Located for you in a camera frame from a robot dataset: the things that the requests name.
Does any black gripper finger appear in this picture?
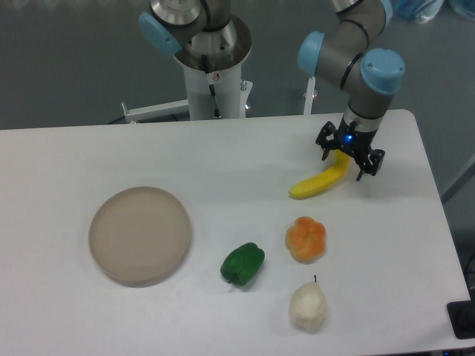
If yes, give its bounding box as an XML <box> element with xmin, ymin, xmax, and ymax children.
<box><xmin>315</xmin><ymin>121</ymin><xmax>340</xmax><ymax>161</ymax></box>
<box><xmin>353</xmin><ymin>148</ymin><xmax>385</xmax><ymax>181</ymax></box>

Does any yellow banana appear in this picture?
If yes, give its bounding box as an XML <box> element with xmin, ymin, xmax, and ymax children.
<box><xmin>289</xmin><ymin>151</ymin><xmax>350</xmax><ymax>200</ymax></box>

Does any white right support bracket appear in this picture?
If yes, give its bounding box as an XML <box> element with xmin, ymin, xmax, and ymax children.
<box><xmin>303</xmin><ymin>76</ymin><xmax>318</xmax><ymax>116</ymax></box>

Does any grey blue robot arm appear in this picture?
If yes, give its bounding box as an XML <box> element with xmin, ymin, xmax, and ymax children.
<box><xmin>138</xmin><ymin>1</ymin><xmax>404</xmax><ymax>175</ymax></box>

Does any beige round plate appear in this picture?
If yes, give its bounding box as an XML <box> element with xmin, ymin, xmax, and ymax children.
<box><xmin>88</xmin><ymin>187</ymin><xmax>192</xmax><ymax>288</ymax></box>

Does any green bell pepper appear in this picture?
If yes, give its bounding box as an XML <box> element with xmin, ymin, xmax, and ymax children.
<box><xmin>220</xmin><ymin>242</ymin><xmax>265</xmax><ymax>286</ymax></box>

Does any white left support bracket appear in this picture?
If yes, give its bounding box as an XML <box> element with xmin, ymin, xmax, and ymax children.
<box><xmin>121</xmin><ymin>99</ymin><xmax>189</xmax><ymax>123</ymax></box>

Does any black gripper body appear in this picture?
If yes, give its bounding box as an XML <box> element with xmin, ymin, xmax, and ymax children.
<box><xmin>336</xmin><ymin>116</ymin><xmax>382</xmax><ymax>158</ymax></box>

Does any black pedestal cable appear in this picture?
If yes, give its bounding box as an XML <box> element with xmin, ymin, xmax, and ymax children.
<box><xmin>200</xmin><ymin>53</ymin><xmax>222</xmax><ymax>119</ymax></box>

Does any blue plastic bag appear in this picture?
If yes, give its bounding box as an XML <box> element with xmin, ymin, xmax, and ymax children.
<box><xmin>391</xmin><ymin>0</ymin><xmax>444</xmax><ymax>24</ymax></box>

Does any white support bracket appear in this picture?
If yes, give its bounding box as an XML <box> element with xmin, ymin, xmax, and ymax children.
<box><xmin>121</xmin><ymin>99</ymin><xmax>189</xmax><ymax>123</ymax></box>
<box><xmin>303</xmin><ymin>76</ymin><xmax>318</xmax><ymax>116</ymax></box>

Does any white pear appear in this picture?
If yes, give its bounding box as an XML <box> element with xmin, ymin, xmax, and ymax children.
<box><xmin>289</xmin><ymin>277</ymin><xmax>328</xmax><ymax>334</ymax></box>

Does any black device at table edge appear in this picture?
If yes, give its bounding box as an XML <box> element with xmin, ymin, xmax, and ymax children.
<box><xmin>447</xmin><ymin>300</ymin><xmax>474</xmax><ymax>340</ymax></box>

